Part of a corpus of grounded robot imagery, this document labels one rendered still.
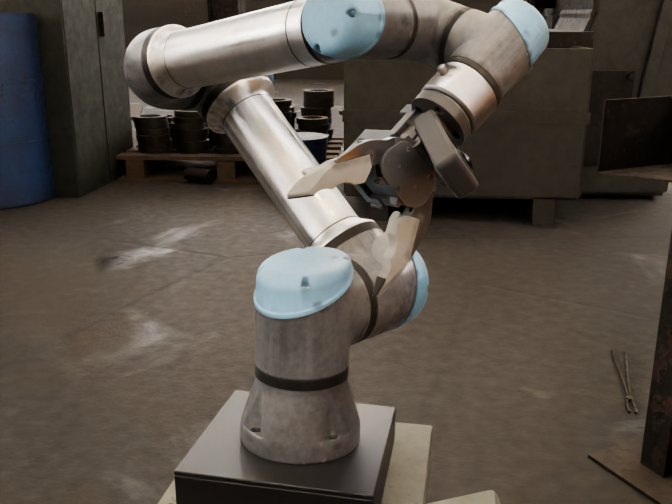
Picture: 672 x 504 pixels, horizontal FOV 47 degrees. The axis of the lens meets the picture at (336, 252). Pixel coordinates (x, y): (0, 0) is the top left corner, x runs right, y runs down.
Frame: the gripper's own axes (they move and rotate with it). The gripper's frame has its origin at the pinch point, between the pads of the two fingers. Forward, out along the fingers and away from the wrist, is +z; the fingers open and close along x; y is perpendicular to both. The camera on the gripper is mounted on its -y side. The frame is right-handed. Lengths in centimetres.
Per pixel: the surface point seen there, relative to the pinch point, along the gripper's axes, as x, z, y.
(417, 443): -38.1, 5.0, 15.5
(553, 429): -96, -24, 48
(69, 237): -42, 9, 257
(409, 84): -84, -128, 202
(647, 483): -97, -23, 23
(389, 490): -32.7, 12.9, 8.3
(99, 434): -38, 40, 95
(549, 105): -123, -158, 171
